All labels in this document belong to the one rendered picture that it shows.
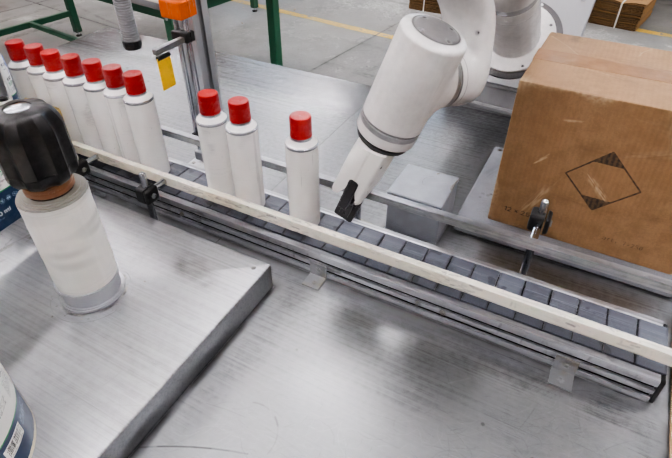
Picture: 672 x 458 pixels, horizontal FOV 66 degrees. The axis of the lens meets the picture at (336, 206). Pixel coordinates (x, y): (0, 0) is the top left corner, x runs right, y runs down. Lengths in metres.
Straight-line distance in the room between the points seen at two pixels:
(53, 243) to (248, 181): 0.31
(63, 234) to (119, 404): 0.22
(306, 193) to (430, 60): 0.32
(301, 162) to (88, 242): 0.31
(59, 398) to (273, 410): 0.26
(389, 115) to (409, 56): 0.08
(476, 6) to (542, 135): 0.27
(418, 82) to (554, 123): 0.31
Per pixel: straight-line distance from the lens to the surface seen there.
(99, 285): 0.79
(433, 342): 0.79
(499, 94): 1.38
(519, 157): 0.90
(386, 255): 0.78
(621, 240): 0.96
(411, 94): 0.63
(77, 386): 0.75
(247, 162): 0.86
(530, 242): 0.77
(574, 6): 1.45
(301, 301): 0.83
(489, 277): 0.82
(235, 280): 0.80
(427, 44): 0.60
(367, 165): 0.69
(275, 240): 0.87
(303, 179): 0.80
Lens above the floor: 1.45
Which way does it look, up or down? 38 degrees down
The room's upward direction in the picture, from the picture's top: straight up
